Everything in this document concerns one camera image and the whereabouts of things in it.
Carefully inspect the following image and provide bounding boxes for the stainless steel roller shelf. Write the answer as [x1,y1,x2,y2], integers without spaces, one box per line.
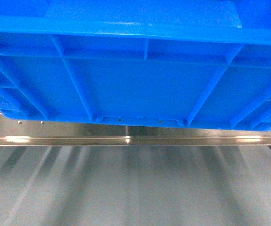
[0,113,271,149]

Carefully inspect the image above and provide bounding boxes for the large blue plastic crate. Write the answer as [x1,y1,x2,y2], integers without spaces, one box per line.
[0,0,271,131]

